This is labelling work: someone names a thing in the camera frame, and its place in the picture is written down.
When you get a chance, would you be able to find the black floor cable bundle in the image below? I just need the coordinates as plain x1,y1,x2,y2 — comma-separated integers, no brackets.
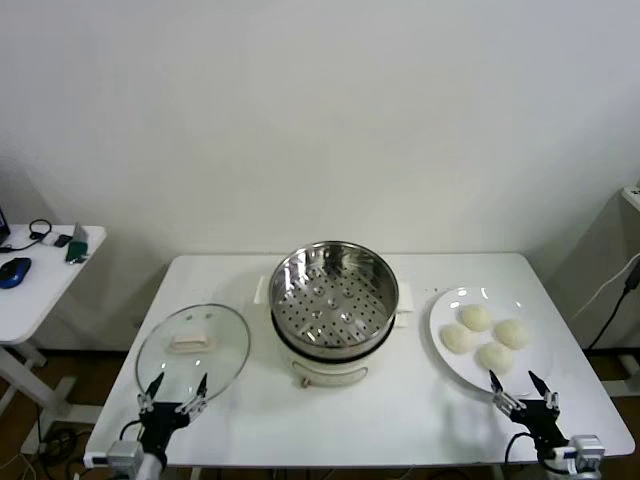
19,424,94,480

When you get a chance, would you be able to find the white hanging cable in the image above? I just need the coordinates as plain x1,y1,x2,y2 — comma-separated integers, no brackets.
569,252,640,321

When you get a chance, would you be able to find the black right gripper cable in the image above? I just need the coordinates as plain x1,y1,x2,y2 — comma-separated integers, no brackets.
505,433,532,469

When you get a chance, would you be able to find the thin black desk cable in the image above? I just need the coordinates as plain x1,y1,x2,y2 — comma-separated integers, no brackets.
0,234,44,253

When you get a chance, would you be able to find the white steamed baozi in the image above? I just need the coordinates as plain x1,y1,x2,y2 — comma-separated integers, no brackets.
439,323,479,355
493,318,530,350
459,303,494,332
476,342,516,375

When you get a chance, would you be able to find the white electric cooking pot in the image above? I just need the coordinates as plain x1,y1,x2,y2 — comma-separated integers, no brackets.
272,309,416,390

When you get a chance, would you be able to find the black hanging cable with plug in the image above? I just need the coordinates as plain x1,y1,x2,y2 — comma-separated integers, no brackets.
587,259,640,351

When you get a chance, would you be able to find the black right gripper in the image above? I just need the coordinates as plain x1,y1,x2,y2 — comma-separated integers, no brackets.
488,369,571,454

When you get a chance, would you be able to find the blue computer mouse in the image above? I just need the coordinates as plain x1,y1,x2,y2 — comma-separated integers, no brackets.
0,257,32,290

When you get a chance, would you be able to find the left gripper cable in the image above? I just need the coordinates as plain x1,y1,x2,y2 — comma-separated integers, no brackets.
118,421,147,444

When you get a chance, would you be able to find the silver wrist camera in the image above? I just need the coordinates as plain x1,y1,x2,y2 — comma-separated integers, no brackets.
552,434,605,474
106,440,147,472

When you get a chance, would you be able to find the white round plate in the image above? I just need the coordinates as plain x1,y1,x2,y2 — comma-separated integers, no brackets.
428,285,555,398

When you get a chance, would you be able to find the white side table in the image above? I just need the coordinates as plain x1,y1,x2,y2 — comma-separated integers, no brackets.
597,184,640,399
0,223,107,451

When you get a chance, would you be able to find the round glass pot lid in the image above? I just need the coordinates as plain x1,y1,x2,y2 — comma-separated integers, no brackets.
134,302,251,405

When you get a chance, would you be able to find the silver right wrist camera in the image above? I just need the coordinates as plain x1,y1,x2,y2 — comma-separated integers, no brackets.
552,434,605,474

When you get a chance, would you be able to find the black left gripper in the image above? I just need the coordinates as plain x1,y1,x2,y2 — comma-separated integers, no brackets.
137,372,209,457

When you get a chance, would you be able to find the perforated steel steamer basket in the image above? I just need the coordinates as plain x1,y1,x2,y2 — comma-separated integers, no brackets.
254,241,417,362

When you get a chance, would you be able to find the green small object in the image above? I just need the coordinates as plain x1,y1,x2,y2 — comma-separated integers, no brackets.
64,238,90,265

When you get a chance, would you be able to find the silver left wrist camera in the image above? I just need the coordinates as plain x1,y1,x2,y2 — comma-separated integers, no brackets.
106,440,147,472

